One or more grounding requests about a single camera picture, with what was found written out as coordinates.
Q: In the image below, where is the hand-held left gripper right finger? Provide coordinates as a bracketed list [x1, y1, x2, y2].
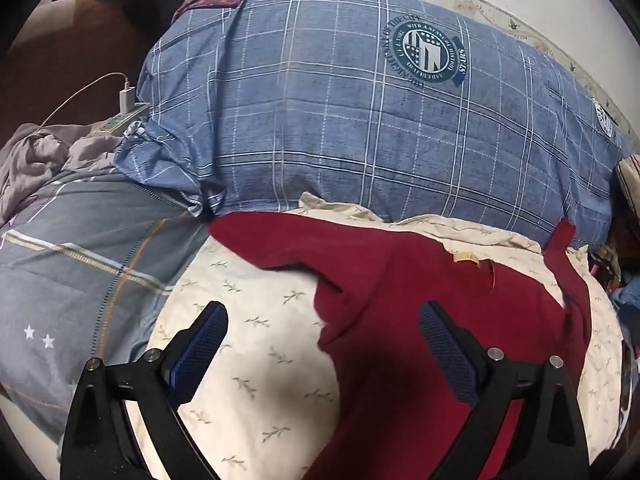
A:
[419, 301, 591, 480]

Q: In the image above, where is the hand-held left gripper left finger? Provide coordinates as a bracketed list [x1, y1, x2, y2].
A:
[60, 301, 230, 480]

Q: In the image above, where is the dark red garment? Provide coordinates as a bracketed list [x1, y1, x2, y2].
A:
[207, 211, 593, 480]

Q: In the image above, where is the cream leaf-print bed sheet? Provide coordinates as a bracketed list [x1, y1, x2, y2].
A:
[125, 192, 626, 480]

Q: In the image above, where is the blue plaid quilt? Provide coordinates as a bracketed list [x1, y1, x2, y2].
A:
[114, 0, 636, 251]

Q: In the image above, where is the white power strip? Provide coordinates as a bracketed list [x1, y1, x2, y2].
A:
[91, 102, 151, 137]

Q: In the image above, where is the brown striped cushion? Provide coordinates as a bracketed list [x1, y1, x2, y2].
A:
[616, 155, 640, 211]

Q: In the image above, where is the grey-pink crumpled cloth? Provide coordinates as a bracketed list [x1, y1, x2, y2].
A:
[0, 122, 126, 226]

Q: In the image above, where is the white charger plug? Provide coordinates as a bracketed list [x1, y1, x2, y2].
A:
[118, 80, 136, 116]

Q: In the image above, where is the brown headboard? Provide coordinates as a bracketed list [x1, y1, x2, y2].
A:
[7, 0, 151, 131]

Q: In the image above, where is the white charger cable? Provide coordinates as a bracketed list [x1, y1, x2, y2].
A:
[40, 72, 132, 131]

